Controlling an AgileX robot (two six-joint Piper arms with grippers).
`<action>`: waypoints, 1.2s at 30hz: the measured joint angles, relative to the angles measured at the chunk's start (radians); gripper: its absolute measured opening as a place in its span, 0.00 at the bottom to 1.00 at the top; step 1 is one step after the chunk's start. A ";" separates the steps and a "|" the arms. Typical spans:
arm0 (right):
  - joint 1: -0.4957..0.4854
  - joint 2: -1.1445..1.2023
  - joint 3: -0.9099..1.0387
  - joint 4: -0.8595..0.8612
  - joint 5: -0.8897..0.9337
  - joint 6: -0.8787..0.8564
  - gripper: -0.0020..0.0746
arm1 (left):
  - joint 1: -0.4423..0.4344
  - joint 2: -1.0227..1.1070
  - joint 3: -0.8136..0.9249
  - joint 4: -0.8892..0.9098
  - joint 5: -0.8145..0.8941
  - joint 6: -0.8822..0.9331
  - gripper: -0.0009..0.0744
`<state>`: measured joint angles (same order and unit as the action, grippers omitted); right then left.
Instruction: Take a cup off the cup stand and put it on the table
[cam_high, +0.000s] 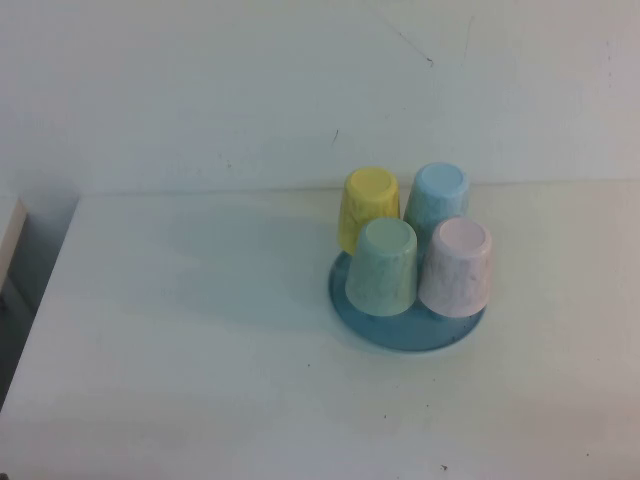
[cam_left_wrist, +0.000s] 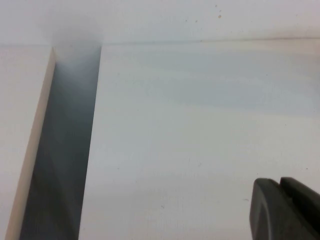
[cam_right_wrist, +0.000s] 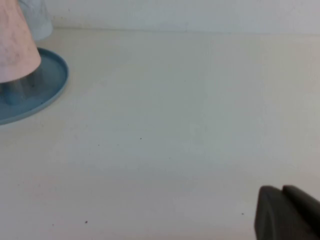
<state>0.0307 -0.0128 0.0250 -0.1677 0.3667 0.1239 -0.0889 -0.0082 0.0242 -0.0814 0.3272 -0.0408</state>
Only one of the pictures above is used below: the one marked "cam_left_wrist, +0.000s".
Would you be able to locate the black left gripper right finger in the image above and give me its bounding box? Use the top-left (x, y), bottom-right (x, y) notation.
top-left (279, 176), bottom-right (320, 240)

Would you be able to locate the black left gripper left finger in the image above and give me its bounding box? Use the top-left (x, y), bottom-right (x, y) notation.
top-left (249, 177), bottom-right (305, 240)

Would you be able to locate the white side table beige edge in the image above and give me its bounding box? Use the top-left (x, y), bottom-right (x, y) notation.
top-left (0, 44), bottom-right (58, 240)

